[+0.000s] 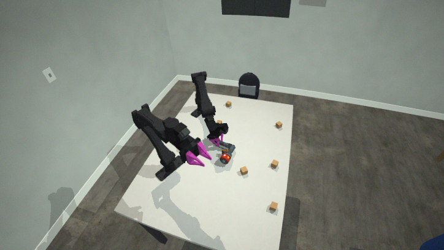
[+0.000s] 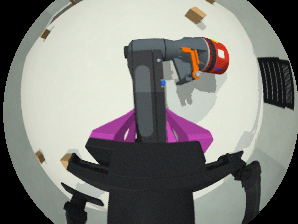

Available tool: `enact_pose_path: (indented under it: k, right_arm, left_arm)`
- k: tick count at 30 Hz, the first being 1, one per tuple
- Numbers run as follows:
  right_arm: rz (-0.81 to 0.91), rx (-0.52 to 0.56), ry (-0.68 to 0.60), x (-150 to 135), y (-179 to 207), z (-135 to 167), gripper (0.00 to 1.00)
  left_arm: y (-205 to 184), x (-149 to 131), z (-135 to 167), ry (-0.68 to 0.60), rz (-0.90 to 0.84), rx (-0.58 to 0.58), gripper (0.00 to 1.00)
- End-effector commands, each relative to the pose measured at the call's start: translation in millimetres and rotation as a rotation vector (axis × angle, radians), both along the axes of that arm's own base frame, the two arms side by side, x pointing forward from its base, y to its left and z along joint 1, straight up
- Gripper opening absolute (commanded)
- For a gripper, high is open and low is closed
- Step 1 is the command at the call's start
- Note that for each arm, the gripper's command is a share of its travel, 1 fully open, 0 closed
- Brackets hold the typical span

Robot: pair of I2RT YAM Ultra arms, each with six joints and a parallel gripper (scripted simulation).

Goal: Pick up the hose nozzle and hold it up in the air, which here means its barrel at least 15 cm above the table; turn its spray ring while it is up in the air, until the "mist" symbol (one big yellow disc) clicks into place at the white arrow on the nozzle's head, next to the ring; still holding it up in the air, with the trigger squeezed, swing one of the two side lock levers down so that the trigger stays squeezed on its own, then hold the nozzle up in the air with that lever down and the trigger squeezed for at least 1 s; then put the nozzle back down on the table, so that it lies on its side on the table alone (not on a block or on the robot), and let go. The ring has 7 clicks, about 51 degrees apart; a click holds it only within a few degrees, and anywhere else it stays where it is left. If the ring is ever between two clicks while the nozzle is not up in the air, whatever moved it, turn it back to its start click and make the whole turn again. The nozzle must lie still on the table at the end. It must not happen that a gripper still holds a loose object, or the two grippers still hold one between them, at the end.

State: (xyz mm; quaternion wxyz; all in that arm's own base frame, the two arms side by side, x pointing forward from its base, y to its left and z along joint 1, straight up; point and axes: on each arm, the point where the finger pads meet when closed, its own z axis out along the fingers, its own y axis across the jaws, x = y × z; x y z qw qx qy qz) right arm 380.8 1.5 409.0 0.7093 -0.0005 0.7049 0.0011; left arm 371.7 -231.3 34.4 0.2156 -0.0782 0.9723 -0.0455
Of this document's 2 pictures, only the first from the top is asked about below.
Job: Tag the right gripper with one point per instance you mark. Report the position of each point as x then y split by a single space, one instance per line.
191 152

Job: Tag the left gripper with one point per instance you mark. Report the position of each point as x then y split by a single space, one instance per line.
216 138

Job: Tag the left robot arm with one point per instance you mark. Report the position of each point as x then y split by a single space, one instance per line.
205 107

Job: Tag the dark grey l-shaped nozzle body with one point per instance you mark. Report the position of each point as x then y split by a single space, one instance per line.
227 150

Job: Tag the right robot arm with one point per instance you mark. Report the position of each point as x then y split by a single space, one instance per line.
168 130

